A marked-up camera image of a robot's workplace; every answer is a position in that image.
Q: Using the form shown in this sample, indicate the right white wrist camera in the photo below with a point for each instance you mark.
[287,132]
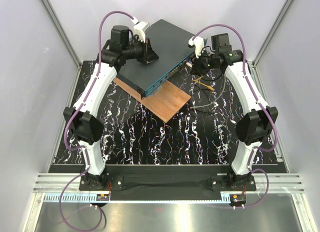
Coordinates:
[198,43]

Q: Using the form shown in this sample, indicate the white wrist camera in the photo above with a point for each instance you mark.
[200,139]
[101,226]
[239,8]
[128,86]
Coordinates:
[198,43]
[140,28]

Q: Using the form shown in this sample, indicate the aluminium frame post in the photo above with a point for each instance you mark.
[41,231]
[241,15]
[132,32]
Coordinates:
[274,28]
[60,31]

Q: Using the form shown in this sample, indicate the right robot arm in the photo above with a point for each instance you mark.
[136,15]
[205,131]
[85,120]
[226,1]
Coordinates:
[258,117]

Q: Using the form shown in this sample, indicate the wooden base board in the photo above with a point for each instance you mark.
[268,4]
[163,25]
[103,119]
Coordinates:
[164,103]

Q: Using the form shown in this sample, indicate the slotted cable duct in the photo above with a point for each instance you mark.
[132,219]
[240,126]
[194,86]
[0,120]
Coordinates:
[115,197]

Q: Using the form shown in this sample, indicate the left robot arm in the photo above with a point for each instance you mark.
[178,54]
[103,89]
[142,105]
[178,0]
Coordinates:
[81,119]

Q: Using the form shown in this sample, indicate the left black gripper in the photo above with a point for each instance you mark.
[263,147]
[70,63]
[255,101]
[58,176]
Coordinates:
[148,54]

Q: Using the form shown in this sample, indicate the right aluminium frame post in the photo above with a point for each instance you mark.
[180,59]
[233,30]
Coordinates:
[274,28]

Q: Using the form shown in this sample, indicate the aluminium rail profile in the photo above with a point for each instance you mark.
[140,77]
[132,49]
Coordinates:
[278,182]

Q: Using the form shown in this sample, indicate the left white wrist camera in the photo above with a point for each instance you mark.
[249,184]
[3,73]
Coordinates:
[140,28]

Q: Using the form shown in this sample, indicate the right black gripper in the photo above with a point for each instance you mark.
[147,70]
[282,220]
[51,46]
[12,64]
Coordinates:
[196,68]

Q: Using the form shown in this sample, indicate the black marble pattern mat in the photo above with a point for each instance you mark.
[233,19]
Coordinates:
[201,132]

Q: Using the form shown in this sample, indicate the left aluminium frame post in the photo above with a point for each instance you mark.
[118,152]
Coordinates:
[60,31]

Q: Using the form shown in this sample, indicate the dark grey network switch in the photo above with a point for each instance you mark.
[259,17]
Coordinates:
[170,43]

